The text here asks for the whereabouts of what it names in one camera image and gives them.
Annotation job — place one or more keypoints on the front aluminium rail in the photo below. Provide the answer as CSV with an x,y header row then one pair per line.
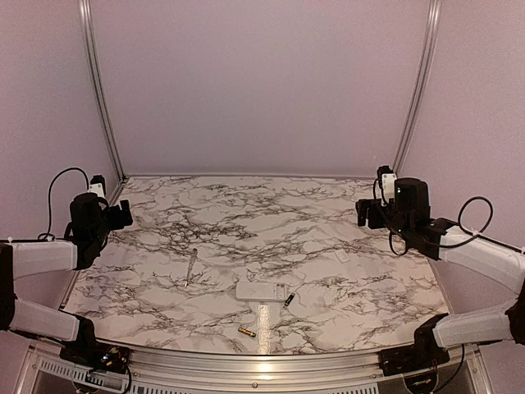
x,y
172,371

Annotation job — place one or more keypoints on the white battery cover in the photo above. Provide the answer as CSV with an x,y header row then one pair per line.
x,y
342,256

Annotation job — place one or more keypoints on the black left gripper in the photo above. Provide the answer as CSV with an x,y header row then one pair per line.
x,y
126,218

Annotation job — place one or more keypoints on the aluminium frame post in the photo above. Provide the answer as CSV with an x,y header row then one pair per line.
x,y
87,26
422,78

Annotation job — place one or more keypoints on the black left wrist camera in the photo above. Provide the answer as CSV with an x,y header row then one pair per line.
x,y
87,211

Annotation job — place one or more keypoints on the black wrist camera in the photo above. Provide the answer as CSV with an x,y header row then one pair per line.
x,y
411,196
87,211

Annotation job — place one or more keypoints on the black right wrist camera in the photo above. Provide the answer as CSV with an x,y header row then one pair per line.
x,y
411,196

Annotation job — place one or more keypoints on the white remote control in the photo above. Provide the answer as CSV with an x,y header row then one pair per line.
x,y
261,291

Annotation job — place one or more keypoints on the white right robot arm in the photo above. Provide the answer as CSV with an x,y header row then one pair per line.
x,y
449,241

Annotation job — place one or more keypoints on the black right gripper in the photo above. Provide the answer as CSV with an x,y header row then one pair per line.
x,y
362,206

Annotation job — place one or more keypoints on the black silver AAA battery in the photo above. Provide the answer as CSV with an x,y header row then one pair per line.
x,y
289,300

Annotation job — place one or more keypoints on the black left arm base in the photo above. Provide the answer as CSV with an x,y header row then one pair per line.
x,y
87,350

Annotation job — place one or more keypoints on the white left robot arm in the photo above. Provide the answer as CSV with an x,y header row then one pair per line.
x,y
27,258

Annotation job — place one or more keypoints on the right aluminium frame post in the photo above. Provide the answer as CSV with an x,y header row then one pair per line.
x,y
422,78

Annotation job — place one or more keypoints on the left aluminium frame post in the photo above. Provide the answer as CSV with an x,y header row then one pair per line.
x,y
87,26

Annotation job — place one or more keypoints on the gold green AAA battery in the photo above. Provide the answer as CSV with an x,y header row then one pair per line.
x,y
247,332

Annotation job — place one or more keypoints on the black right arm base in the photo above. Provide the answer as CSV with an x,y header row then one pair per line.
x,y
424,353

